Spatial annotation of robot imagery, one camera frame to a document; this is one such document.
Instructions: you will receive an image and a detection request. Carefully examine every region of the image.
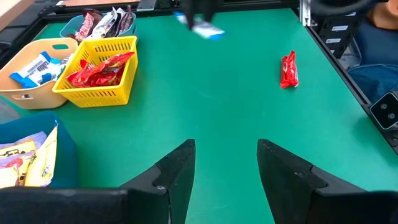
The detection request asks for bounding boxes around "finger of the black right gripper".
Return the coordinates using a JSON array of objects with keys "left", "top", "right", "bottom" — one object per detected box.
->
[
  {"left": 181, "top": 0, "right": 201, "bottom": 31},
  {"left": 201, "top": 0, "right": 219, "bottom": 24}
]

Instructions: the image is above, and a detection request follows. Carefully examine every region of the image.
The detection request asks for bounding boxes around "brown red candy bar packet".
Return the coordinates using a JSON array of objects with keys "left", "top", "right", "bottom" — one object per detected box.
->
[{"left": 116, "top": 5, "right": 135, "bottom": 35}]

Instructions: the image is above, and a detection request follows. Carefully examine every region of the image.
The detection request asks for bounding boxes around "peach plastic bin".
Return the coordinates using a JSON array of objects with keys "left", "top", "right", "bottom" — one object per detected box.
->
[{"left": 0, "top": 37, "right": 78, "bottom": 110}]

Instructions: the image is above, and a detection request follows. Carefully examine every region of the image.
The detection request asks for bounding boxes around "person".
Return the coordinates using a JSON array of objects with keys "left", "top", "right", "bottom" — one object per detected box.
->
[{"left": 347, "top": 1, "right": 398, "bottom": 104}]

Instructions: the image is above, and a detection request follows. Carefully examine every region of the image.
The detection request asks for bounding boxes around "teal plastic bin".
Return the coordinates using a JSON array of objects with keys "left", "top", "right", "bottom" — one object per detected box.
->
[{"left": 59, "top": 12, "right": 137, "bottom": 39}]

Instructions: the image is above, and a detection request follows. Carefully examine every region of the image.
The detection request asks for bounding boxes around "flat red candy packet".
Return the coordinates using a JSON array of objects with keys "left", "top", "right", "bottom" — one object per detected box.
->
[{"left": 279, "top": 50, "right": 300, "bottom": 90}]

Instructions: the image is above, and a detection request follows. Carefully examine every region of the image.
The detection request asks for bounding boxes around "white blue Hershey's packet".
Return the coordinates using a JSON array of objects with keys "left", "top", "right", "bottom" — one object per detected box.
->
[
  {"left": 9, "top": 51, "right": 63, "bottom": 90},
  {"left": 46, "top": 53, "right": 75, "bottom": 82},
  {"left": 174, "top": 11, "right": 226, "bottom": 41}
]

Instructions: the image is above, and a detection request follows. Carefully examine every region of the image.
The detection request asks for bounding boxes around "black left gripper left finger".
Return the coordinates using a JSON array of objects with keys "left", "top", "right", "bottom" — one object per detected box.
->
[{"left": 120, "top": 139, "right": 197, "bottom": 224}]

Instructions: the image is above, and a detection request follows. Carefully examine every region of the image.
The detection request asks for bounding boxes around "brown PayDay packet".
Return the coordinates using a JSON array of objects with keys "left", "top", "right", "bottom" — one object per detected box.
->
[{"left": 67, "top": 8, "right": 103, "bottom": 43}]

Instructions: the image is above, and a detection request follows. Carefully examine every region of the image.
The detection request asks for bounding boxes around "black table-level camera box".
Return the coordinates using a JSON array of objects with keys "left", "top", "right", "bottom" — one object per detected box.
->
[{"left": 369, "top": 91, "right": 398, "bottom": 131}]

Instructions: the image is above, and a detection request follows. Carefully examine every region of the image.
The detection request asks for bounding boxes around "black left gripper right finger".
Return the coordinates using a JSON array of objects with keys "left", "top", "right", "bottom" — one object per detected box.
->
[{"left": 256, "top": 138, "right": 366, "bottom": 224}]

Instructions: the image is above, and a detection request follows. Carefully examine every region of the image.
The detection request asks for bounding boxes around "white red candy wrapper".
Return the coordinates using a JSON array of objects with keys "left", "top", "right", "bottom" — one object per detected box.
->
[{"left": 87, "top": 6, "right": 125, "bottom": 40}]

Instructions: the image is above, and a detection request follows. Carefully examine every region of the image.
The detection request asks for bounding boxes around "yellow plastic basket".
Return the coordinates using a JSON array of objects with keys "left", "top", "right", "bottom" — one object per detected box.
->
[{"left": 52, "top": 35, "right": 139, "bottom": 109}]

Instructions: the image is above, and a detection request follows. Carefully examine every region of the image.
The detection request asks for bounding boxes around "blue plastic bin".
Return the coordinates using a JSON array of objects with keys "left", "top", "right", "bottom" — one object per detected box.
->
[{"left": 0, "top": 111, "right": 79, "bottom": 189}]

